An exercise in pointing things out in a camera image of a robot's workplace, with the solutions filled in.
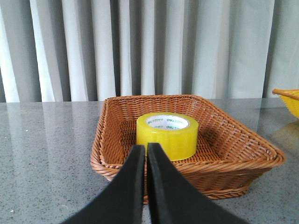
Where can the yellow wicker basket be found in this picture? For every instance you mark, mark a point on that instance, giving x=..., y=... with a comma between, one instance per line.
x=290, y=98

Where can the yellow packing tape roll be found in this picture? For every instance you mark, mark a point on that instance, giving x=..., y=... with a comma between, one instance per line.
x=176, y=133

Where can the brown wicker basket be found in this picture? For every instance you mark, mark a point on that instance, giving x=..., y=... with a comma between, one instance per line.
x=229, y=156

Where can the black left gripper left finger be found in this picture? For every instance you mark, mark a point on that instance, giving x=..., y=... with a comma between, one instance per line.
x=121, y=202

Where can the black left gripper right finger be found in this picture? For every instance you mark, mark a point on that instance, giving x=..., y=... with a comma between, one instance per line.
x=173, y=200

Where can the grey pleated curtain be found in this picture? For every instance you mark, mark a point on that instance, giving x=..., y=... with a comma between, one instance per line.
x=88, y=50

